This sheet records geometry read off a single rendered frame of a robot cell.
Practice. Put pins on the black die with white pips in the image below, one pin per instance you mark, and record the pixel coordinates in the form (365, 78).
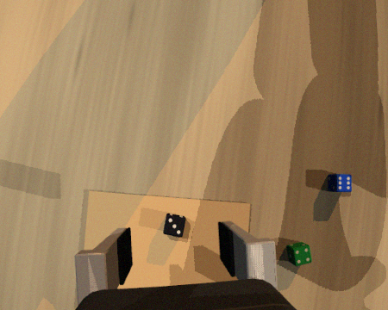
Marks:
(174, 225)

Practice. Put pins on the blue die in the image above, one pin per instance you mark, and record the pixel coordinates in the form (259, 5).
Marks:
(339, 182)

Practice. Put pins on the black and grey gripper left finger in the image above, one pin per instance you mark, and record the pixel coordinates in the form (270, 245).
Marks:
(106, 266)

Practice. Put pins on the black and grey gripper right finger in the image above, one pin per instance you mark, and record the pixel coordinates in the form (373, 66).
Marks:
(245, 256)

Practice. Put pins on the green die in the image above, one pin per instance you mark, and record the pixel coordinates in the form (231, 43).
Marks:
(299, 253)

